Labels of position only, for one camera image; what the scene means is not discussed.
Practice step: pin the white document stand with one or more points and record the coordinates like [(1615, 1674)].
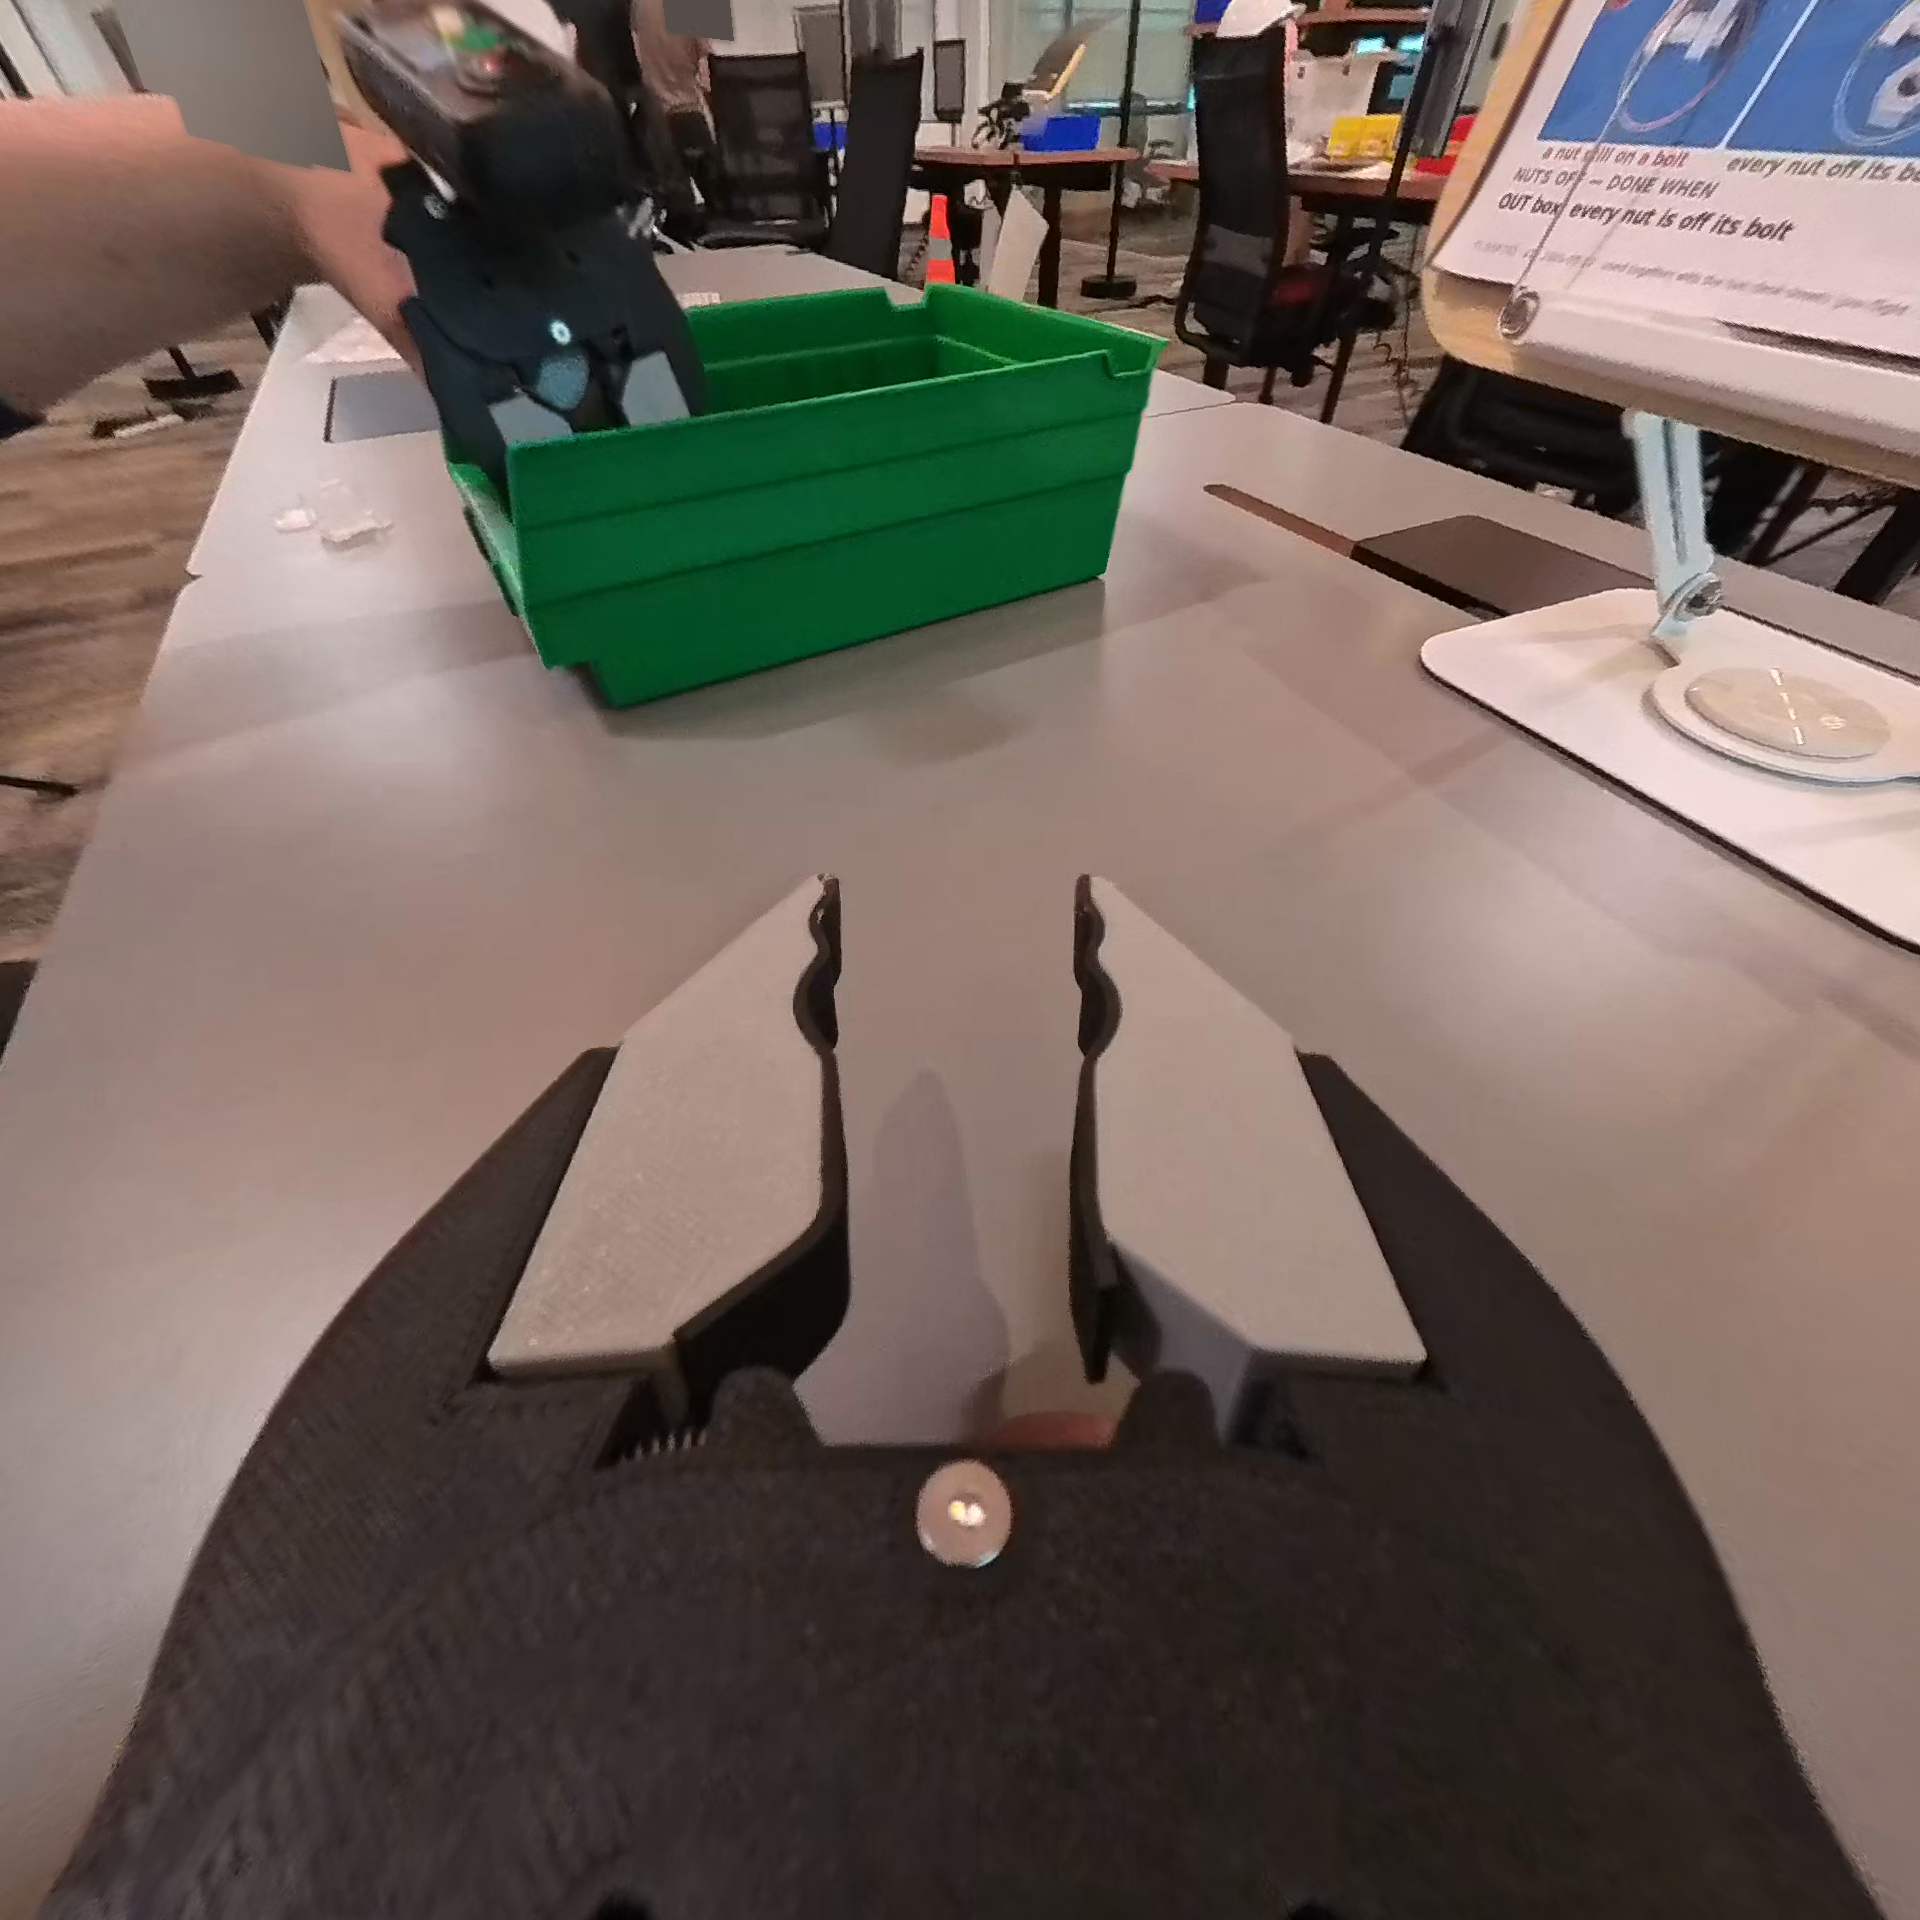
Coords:
[(1559, 660)]

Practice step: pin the printed instruction sheet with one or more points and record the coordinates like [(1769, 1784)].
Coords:
[(1725, 195)]

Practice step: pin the person's left hand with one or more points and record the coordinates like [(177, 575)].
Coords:
[(352, 255)]

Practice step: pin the instruction sign on stand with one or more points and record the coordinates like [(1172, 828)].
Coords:
[(1464, 120)]

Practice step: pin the small blue storage bin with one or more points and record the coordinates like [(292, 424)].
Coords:
[(1060, 132)]

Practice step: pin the white folded card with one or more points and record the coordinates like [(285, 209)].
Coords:
[(1017, 241)]

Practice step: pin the brown wooden table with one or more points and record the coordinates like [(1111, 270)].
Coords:
[(1036, 162)]

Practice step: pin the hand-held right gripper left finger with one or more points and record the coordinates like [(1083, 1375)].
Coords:
[(692, 1185)]

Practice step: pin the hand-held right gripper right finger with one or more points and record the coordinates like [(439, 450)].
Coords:
[(1231, 1185)]

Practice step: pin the black office chair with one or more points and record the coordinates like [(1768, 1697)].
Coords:
[(1261, 180), (764, 136), (879, 164)]

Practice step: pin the orange traffic cone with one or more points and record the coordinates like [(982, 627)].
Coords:
[(940, 241)]

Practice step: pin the clear plastic pieces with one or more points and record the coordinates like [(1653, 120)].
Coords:
[(340, 510)]

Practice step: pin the person's left forearm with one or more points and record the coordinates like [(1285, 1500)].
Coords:
[(149, 241)]

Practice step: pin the green plastic bin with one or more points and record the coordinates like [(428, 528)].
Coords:
[(839, 510)]

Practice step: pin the yellow storage bin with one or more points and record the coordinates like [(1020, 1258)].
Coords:
[(1364, 138)]

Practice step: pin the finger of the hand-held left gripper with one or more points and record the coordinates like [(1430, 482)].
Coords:
[(661, 386), (524, 416)]

